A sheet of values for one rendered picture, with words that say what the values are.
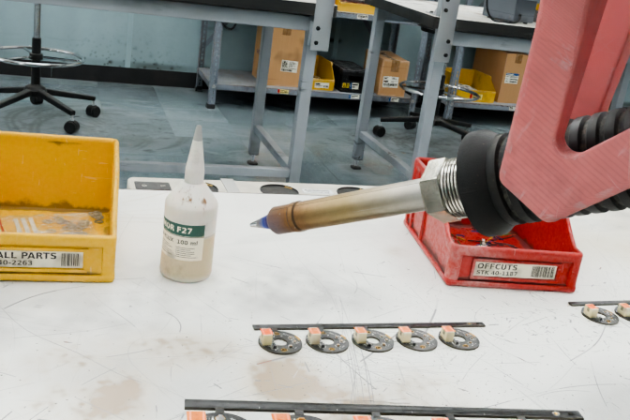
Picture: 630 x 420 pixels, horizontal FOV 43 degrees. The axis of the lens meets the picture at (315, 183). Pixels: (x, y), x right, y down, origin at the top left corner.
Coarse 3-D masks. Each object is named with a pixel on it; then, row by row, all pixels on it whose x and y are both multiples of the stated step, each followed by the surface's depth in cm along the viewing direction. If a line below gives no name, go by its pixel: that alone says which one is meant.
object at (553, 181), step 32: (544, 0) 15; (576, 0) 14; (544, 32) 15; (576, 32) 14; (544, 64) 15; (576, 64) 15; (544, 96) 15; (576, 96) 16; (512, 128) 16; (544, 128) 16; (512, 160) 16; (544, 160) 16; (576, 160) 15; (608, 160) 15; (512, 192) 16; (544, 192) 16; (576, 192) 15; (608, 192) 15
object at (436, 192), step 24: (432, 168) 19; (456, 168) 18; (360, 192) 20; (384, 192) 20; (408, 192) 19; (432, 192) 18; (456, 192) 18; (288, 216) 21; (312, 216) 21; (336, 216) 21; (360, 216) 20; (384, 216) 20; (432, 216) 19; (456, 216) 18
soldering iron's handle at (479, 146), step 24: (576, 120) 16; (600, 120) 16; (624, 120) 16; (480, 144) 18; (504, 144) 17; (576, 144) 16; (480, 168) 17; (480, 192) 17; (504, 192) 17; (624, 192) 16; (480, 216) 17; (504, 216) 17; (528, 216) 17
